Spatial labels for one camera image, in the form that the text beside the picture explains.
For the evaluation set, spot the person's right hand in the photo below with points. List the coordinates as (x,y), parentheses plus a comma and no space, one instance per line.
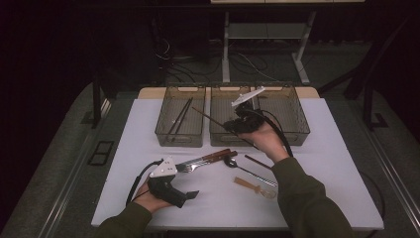
(267,139)

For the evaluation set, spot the black rectangular floor frame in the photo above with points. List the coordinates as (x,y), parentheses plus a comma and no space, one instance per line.
(95,153)

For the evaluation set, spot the brown translucent plastic bin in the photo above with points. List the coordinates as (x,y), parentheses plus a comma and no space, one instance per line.
(224,99)
(287,114)
(181,115)

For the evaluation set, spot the metal spoon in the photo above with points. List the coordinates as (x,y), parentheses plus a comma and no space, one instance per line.
(231,162)

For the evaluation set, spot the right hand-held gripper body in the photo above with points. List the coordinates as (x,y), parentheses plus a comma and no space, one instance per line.
(246,122)

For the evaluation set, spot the grey metal desk frame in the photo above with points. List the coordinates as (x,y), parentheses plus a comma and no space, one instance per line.
(225,49)

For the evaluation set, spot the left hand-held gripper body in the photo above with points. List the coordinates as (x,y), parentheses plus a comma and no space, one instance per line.
(165,190)

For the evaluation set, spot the person's left hand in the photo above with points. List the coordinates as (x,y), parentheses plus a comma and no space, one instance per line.
(148,200)

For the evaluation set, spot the white table cover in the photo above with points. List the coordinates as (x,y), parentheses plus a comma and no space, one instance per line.
(214,214)

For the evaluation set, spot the black metal stand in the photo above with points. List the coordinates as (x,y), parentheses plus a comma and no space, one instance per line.
(96,105)
(368,105)

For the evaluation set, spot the black chopstick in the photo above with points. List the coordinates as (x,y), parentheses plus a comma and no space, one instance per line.
(180,115)
(183,117)

